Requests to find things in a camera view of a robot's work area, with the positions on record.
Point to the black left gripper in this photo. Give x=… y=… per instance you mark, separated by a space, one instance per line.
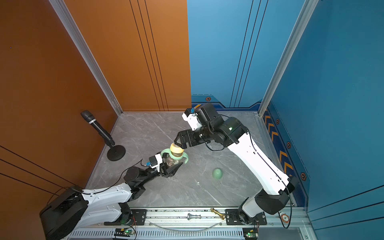
x=167 y=173

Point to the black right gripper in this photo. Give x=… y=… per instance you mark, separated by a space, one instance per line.
x=191 y=134

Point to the green dome bottle cap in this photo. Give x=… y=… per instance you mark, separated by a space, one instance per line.
x=217 y=173

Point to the clear printed baby bottle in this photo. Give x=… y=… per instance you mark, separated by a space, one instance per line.
x=170 y=162

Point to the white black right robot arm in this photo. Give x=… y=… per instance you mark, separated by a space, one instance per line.
x=207 y=125

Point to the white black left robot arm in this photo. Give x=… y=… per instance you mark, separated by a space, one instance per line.
x=77 y=208

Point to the black microphone on stand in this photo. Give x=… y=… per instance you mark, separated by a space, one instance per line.
x=116 y=152

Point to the silver chess piece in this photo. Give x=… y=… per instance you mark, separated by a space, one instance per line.
x=191 y=216

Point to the gold chess piece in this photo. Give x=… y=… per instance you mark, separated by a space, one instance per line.
x=221 y=215

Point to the left green circuit board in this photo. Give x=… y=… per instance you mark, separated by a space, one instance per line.
x=121 y=233

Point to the green circuit board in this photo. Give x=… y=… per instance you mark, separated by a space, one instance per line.
x=121 y=233
x=250 y=234

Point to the right green circuit board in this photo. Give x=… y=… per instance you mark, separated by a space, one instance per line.
x=250 y=234

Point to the orange white tape roll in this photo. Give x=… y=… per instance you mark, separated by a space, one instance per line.
x=284 y=217

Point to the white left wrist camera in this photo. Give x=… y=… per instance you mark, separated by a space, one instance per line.
x=155 y=162

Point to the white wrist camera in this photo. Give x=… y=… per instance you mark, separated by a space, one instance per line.
x=191 y=118
x=155 y=162

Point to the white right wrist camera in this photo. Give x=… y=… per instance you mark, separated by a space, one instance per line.
x=191 y=118

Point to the clear tube on rail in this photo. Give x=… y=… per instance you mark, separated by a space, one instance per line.
x=185 y=229

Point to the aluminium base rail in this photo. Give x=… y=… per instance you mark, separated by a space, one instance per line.
x=271 y=227

